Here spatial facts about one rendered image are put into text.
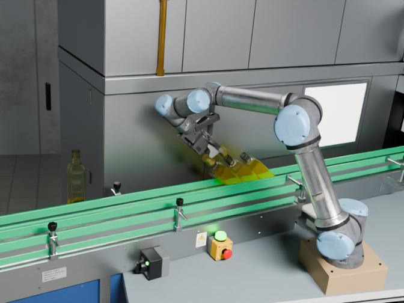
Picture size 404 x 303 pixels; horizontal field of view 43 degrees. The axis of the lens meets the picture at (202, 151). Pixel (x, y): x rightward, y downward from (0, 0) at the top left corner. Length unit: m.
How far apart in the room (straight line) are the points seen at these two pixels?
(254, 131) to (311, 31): 0.51
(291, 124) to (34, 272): 0.95
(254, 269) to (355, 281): 0.37
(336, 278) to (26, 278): 1.05
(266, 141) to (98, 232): 0.93
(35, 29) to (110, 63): 2.71
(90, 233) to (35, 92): 3.02
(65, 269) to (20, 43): 3.05
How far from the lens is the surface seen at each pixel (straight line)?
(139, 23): 1.93
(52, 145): 4.86
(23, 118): 4.78
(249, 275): 1.97
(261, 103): 1.81
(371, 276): 1.99
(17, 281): 1.79
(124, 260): 1.89
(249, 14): 2.16
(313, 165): 1.67
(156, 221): 1.89
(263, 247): 2.14
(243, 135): 2.27
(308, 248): 2.02
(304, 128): 1.60
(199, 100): 1.78
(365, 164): 2.63
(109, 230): 1.82
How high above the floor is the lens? 1.86
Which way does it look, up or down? 22 degrees down
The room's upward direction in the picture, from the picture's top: 5 degrees clockwise
